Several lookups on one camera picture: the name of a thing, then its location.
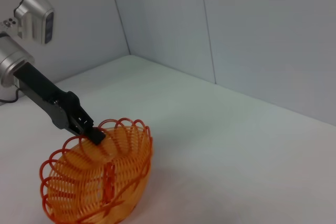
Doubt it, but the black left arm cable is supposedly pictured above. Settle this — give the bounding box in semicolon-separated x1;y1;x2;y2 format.
0;87;22;104

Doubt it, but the orange woven plastic basket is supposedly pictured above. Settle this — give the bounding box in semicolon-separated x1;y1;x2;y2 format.
39;117;154;224

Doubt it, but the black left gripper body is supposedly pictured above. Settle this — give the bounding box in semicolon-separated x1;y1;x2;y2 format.
14;62;68;131

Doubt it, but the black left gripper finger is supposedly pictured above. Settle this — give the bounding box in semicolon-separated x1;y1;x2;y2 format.
61;91;107;146
65;123;85;137

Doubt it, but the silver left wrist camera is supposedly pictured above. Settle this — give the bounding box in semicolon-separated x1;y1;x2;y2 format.
1;0;56;46

